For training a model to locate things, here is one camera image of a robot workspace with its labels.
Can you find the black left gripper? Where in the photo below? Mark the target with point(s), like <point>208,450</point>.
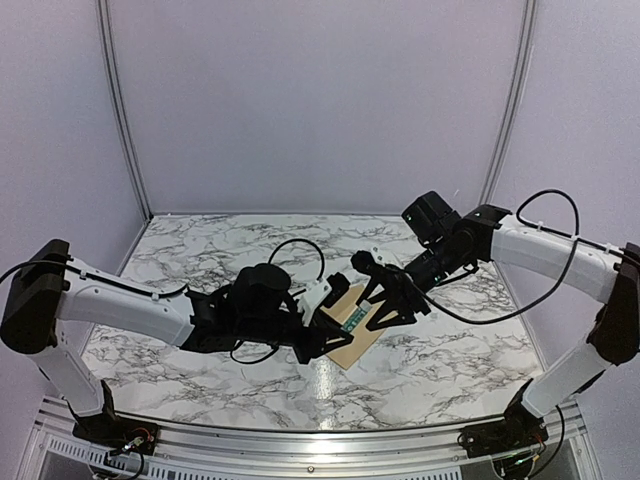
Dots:
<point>323,329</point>

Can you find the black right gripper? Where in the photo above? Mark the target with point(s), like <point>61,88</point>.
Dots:
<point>397,279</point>

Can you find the white green glue stick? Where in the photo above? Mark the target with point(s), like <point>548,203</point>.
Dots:
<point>354,319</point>

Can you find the brown kraft paper envelope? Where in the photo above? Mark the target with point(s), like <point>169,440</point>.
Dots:
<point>363,339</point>

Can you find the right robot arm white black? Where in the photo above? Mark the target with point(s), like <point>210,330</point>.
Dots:
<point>454,365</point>

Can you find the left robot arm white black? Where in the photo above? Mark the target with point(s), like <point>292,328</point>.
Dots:
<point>53,287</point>

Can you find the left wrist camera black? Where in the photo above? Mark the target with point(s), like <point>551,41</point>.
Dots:
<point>338,287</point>

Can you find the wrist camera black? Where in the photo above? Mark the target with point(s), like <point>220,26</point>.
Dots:
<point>338,287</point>
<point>430,218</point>

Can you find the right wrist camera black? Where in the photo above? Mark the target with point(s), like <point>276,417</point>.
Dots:
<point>430,218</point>

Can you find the aluminium table front rail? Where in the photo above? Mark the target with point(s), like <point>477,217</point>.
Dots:
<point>192,451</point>

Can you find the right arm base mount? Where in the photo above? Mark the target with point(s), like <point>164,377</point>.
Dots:
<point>497,437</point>

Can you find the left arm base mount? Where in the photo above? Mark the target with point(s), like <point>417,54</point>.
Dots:
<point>120,434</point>

